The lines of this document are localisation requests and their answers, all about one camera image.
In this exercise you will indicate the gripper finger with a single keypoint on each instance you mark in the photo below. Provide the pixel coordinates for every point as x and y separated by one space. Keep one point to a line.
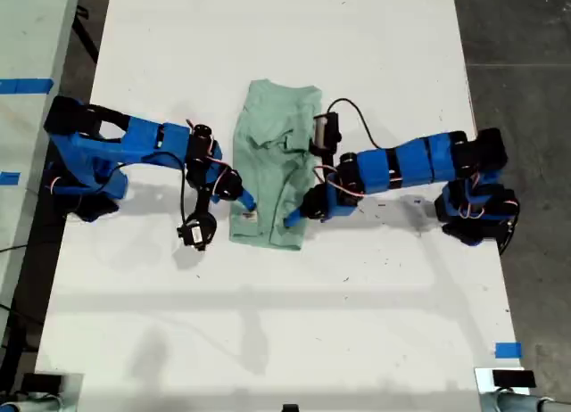
246 201
295 219

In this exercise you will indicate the pale green T-shirt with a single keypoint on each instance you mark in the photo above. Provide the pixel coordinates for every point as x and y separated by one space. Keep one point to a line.
267 171

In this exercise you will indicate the blue and black arm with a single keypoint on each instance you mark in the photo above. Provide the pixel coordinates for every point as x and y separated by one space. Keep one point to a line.
134 144
410 162

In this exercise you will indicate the short blue tape strip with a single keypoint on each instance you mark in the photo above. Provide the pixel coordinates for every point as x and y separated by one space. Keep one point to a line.
9 178

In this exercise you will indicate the long blue tape strip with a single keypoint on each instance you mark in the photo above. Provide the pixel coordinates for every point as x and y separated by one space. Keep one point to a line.
22 86

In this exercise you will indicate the blue tape rectangle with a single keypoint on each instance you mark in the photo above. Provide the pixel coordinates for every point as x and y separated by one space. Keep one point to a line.
508 350

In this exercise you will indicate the white metal plate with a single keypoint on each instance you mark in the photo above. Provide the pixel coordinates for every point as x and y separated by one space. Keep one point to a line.
484 383

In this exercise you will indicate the pale grey side table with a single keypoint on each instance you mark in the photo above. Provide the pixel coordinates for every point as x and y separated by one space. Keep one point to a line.
27 37

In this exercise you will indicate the grey metal plate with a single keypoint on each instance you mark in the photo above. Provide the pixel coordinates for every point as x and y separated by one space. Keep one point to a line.
71 392

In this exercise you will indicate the small black box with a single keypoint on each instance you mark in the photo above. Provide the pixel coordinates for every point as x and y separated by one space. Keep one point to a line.
42 382
513 378

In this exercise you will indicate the grey metal tube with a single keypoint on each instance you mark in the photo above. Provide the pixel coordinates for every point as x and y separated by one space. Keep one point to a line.
31 405
517 403

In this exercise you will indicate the black camera stalk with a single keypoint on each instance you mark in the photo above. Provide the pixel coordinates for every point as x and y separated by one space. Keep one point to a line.
203 202
331 160

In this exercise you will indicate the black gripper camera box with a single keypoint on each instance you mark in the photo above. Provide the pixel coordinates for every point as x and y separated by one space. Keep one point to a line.
325 133
196 233

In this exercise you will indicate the small black mount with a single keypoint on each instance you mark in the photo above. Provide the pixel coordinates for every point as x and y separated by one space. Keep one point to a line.
290 408

